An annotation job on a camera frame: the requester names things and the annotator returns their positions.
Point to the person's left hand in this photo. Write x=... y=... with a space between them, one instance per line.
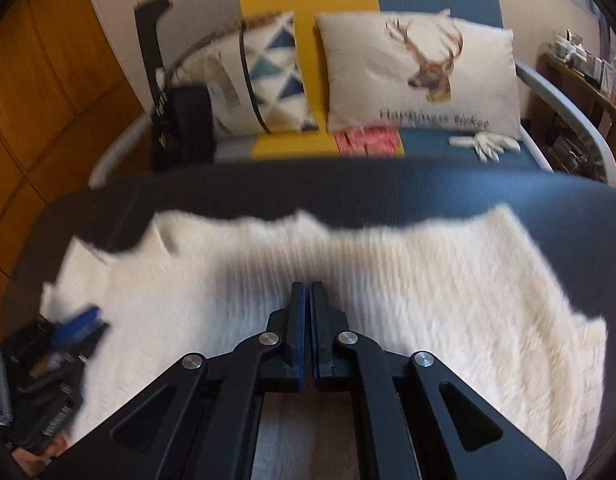
x=53 y=446

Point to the white glove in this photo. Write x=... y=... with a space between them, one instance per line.
x=483 y=145

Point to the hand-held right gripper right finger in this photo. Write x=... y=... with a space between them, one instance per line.
x=314 y=340

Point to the cream knitted sweater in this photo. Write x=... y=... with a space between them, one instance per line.
x=388 y=285

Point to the wooden side table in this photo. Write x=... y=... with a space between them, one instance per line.
x=578 y=85

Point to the geometric triangle print cushion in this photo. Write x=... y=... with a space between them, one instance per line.
x=283 y=60

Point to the wooden wardrobe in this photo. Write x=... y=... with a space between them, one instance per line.
x=53 y=85

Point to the group of small boxes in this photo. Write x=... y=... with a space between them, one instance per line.
x=583 y=57

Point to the deer print cushion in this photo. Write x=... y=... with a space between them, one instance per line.
x=358 y=70

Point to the black upright panel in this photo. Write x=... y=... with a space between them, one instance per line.
x=148 y=45

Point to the pink knitted cloth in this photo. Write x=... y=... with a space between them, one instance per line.
x=368 y=142

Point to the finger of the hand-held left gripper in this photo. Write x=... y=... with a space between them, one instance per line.
x=80 y=327

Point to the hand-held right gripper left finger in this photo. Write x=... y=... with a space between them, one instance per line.
x=300 y=340

